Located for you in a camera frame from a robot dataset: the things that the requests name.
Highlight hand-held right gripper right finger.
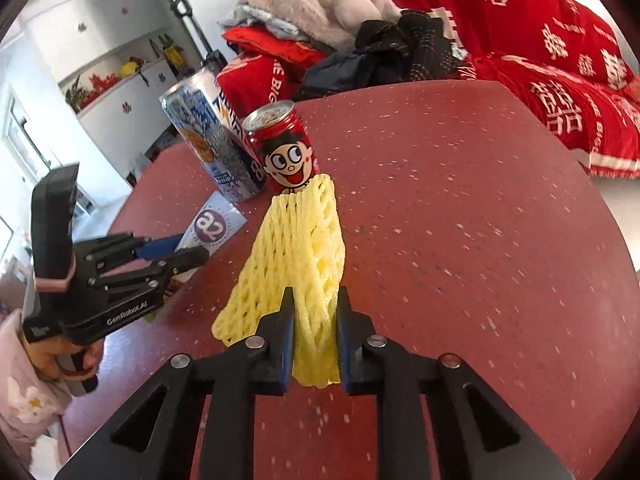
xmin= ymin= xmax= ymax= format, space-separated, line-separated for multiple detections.
xmin=336 ymin=285 xmax=576 ymax=480

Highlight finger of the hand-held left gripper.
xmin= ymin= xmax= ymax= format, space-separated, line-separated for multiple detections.
xmin=92 ymin=247 xmax=210 ymax=295
xmin=82 ymin=232 xmax=186 ymax=266

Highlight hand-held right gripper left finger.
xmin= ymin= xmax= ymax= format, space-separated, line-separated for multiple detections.
xmin=52 ymin=287 xmax=296 ymax=480

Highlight small blue-white wrapper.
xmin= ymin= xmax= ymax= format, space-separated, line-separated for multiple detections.
xmin=167 ymin=191 xmax=248 ymax=261

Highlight yellow foam fruit net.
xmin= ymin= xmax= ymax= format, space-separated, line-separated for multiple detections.
xmin=211 ymin=172 xmax=347 ymax=390

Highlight person's left forearm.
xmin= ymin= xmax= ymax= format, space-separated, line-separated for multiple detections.
xmin=0 ymin=310 xmax=71 ymax=456

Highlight person's left hand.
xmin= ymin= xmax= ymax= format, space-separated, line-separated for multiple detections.
xmin=27 ymin=332 xmax=106 ymax=386

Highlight tall blue white can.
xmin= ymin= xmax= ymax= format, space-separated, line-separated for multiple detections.
xmin=160 ymin=67 xmax=268 ymax=205

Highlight red cartoon face can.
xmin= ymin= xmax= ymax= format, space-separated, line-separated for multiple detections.
xmin=241 ymin=100 xmax=313 ymax=196

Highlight white cabinet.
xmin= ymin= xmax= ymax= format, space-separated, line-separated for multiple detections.
xmin=22 ymin=0 xmax=206 ymax=181

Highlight red coral decoration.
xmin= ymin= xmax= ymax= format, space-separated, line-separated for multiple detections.
xmin=87 ymin=72 xmax=121 ymax=93

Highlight yellow toy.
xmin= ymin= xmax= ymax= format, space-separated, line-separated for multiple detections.
xmin=119 ymin=57 xmax=146 ymax=80

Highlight yellow pineapple decoration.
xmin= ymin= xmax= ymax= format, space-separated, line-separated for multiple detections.
xmin=159 ymin=34 xmax=188 ymax=75

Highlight upright vacuum cleaner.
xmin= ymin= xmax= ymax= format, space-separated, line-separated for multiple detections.
xmin=170 ymin=0 xmax=228 ymax=76

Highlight red folded cloth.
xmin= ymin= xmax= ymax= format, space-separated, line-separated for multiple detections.
xmin=222 ymin=25 xmax=331 ymax=63

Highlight grey folded clothes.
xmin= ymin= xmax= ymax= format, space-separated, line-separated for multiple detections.
xmin=220 ymin=4 xmax=311 ymax=43

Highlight beige fluffy blanket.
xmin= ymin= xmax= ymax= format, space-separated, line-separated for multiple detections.
xmin=241 ymin=0 xmax=403 ymax=53

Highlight black garment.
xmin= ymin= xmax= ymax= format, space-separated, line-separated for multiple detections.
xmin=292 ymin=10 xmax=473 ymax=101

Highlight sofa with red printed cover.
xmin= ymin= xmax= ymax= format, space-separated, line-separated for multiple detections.
xmin=215 ymin=0 xmax=640 ymax=181

